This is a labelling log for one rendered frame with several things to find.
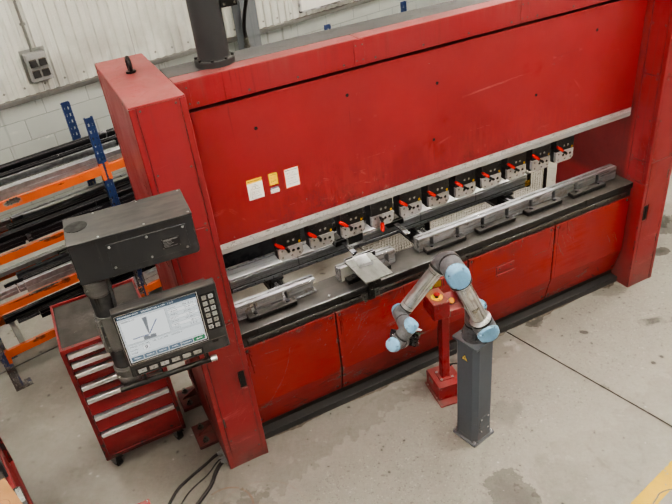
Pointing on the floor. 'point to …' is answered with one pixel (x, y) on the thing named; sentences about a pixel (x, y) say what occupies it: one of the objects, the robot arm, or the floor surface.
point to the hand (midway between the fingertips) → (414, 333)
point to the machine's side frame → (637, 147)
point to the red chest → (154, 416)
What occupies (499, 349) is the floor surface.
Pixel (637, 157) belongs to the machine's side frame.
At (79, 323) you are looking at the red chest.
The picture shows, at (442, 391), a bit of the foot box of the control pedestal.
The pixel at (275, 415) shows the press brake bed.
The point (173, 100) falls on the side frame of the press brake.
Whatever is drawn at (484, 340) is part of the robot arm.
